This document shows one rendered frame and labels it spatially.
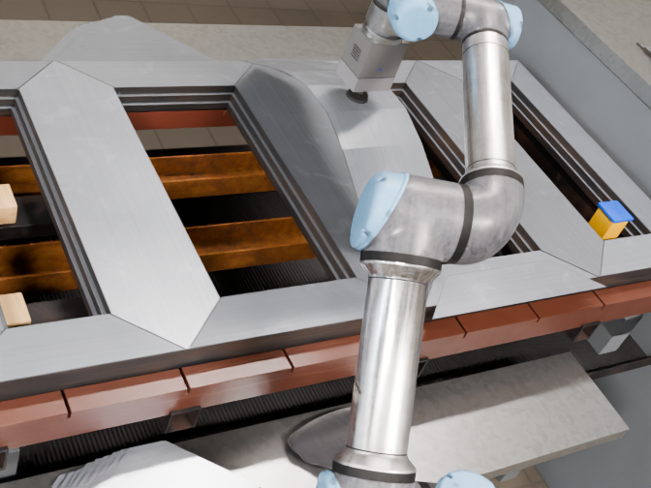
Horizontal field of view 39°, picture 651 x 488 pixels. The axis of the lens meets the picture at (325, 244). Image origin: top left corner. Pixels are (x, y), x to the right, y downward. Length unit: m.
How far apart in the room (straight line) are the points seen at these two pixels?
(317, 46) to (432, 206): 1.24
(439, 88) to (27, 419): 1.31
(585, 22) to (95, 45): 1.18
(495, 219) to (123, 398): 0.59
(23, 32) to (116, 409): 1.07
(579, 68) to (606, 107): 0.13
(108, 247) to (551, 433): 0.90
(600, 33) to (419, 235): 1.25
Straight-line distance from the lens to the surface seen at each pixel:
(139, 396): 1.39
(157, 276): 1.50
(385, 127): 1.72
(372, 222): 1.25
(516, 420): 1.82
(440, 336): 1.66
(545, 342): 2.22
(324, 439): 1.58
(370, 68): 1.68
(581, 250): 1.97
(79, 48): 2.12
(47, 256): 1.74
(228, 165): 2.04
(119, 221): 1.58
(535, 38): 2.55
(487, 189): 1.33
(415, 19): 1.50
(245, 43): 2.37
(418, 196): 1.27
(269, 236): 1.91
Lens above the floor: 1.92
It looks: 39 degrees down
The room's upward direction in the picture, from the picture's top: 23 degrees clockwise
